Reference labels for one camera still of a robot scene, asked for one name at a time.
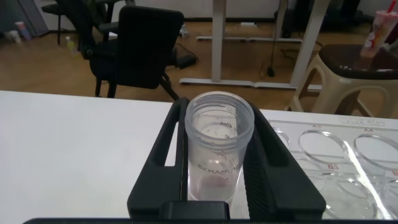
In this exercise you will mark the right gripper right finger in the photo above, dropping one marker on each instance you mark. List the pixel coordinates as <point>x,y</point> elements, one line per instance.
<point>280,193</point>

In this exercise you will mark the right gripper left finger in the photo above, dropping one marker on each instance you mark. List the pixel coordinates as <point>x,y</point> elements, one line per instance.
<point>155,186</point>

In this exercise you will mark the red pigment test tube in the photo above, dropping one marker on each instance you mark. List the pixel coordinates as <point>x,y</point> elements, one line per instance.
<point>217,146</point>

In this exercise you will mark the clear acrylic test tube rack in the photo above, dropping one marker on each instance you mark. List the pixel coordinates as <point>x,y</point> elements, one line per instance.
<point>342,174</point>

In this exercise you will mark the black office chair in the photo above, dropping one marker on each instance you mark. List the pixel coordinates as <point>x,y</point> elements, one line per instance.
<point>146,46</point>

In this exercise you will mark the brown beige plastic stool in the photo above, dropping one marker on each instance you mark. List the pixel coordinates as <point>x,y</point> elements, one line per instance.
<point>348,59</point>

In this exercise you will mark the white double desk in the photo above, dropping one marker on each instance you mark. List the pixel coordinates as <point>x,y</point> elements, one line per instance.
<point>217,37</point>

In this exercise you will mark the green drink bottle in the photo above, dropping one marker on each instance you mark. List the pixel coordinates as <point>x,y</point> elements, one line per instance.
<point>71,46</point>

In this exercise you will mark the drink cup with red straw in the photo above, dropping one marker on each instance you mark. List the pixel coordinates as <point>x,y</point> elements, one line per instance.
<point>377,28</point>

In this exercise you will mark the pink purple cup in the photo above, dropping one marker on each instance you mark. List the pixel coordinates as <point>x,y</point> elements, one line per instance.
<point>23,30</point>

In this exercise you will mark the small white cup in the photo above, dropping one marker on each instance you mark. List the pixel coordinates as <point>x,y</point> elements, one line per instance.
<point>15,36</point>

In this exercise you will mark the black metal chair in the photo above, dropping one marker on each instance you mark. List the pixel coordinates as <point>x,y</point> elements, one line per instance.
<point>51,7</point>

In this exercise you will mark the tall grey cabinet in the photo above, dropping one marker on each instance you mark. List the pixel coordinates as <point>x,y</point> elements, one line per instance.
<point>18,12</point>

